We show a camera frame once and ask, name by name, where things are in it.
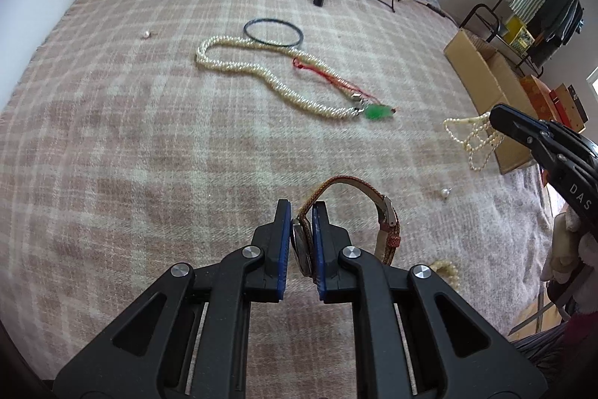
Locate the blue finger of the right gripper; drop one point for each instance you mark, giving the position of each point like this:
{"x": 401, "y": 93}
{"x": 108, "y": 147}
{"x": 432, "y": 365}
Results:
{"x": 516, "y": 120}

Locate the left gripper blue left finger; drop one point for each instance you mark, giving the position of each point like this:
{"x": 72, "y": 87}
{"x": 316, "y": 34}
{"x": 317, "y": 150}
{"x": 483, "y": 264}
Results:
{"x": 186, "y": 336}

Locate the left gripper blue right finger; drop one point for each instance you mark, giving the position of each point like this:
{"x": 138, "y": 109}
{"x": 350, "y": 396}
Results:
{"x": 415, "y": 337}

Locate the brown leather wristwatch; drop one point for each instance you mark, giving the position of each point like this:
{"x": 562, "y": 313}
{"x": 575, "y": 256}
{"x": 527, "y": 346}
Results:
{"x": 360, "y": 203}

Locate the dark blue bangle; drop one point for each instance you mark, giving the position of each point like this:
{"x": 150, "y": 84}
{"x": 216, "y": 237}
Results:
{"x": 273, "y": 32}

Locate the white gloved right hand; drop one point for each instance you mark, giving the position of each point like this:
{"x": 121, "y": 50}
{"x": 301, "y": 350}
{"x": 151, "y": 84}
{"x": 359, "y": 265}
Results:
{"x": 570, "y": 268}

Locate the orange covered low table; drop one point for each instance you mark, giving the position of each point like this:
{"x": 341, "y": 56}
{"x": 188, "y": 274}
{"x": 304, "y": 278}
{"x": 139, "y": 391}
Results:
{"x": 539, "y": 96}

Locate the cardboard box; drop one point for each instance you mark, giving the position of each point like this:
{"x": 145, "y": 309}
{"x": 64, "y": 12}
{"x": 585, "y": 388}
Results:
{"x": 488, "y": 80}

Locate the window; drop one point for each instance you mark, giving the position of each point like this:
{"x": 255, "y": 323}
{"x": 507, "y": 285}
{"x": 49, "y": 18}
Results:
{"x": 592, "y": 81}

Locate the yellow box on rack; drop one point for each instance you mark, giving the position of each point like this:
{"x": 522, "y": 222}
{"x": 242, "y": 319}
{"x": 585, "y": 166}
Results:
{"x": 518, "y": 36}

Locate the black clothes rack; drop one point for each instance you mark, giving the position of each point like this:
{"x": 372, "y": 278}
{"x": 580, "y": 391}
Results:
{"x": 492, "y": 20}

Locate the dark hanging clothes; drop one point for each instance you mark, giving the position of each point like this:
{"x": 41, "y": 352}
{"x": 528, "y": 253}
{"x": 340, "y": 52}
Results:
{"x": 552, "y": 27}

